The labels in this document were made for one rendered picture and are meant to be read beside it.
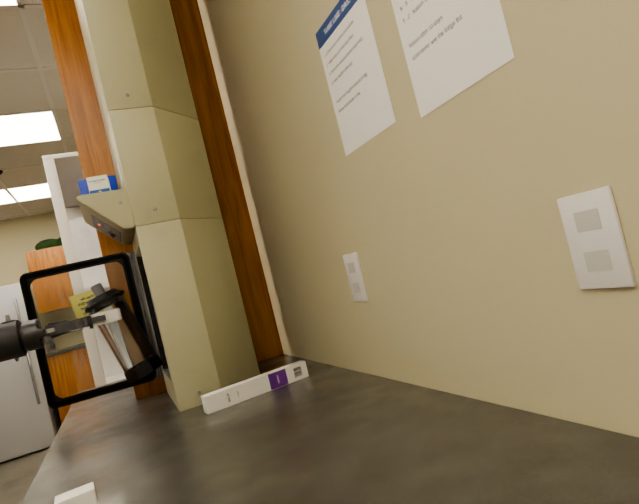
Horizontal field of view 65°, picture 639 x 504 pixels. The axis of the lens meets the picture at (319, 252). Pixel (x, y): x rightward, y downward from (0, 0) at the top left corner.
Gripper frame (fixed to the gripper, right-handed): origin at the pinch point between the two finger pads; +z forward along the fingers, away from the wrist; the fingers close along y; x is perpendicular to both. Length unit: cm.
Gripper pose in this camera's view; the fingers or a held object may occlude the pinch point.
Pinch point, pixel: (110, 315)
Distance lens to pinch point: 143.8
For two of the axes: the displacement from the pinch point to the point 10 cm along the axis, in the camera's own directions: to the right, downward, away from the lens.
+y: -3.7, 1.2, 9.2
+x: 2.4, 9.7, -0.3
